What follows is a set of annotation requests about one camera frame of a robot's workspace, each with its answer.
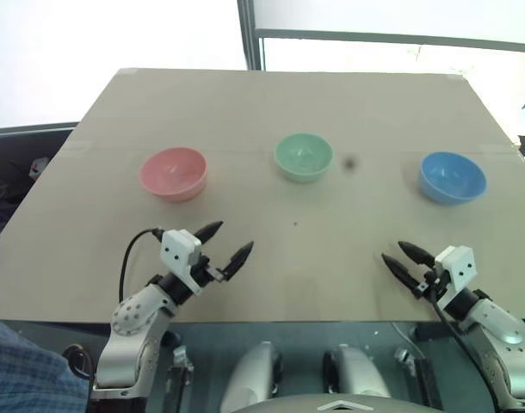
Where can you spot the blue checked cloth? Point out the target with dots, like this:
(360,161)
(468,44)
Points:
(26,374)

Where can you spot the silver robot leg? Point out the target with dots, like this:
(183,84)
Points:
(254,374)
(357,372)

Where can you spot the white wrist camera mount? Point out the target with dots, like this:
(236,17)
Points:
(176,254)
(458,266)

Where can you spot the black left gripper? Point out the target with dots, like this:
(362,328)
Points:
(204,269)

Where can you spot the silver right robot leg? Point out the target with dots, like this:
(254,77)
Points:
(357,372)

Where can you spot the small white red object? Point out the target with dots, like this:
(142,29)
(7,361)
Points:
(38,168)

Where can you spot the grey robot torso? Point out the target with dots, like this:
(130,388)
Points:
(331,406)

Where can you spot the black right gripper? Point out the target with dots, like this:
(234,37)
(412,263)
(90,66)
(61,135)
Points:
(432,286)

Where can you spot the pink red bowl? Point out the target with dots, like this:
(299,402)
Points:
(173,172)

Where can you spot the grey window frame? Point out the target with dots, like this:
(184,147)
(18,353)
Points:
(249,34)

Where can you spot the green bowl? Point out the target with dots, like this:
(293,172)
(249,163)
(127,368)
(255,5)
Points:
(303,157)

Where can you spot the black furniture beside table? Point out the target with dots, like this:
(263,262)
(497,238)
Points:
(13,172)

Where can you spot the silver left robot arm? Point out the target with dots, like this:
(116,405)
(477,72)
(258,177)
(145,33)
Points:
(133,316)

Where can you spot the blue bowl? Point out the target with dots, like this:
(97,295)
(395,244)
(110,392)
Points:
(452,180)

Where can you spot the silver left robot leg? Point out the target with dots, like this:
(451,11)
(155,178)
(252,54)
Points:
(254,374)

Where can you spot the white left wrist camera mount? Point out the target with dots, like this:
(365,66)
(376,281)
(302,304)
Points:
(176,254)

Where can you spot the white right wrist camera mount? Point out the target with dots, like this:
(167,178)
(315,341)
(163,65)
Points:
(458,266)

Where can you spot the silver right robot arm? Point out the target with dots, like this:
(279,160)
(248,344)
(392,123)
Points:
(503,329)

